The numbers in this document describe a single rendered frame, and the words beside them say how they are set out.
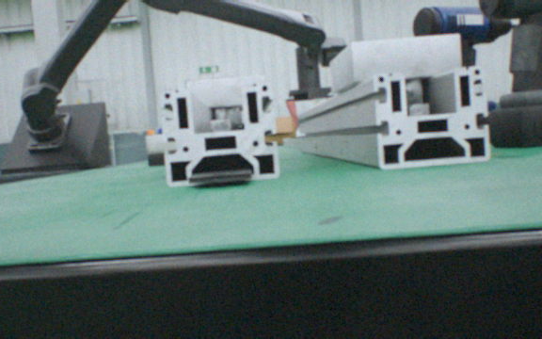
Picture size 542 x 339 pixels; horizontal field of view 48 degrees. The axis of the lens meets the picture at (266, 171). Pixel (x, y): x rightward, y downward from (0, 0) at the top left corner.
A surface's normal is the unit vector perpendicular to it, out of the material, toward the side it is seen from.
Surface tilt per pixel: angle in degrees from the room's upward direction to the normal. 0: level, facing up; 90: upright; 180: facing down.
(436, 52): 90
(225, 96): 90
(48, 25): 90
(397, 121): 90
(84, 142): 44
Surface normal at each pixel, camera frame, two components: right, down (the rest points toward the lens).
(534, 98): 0.19, 0.04
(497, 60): -0.05, 0.06
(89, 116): -0.11, -0.67
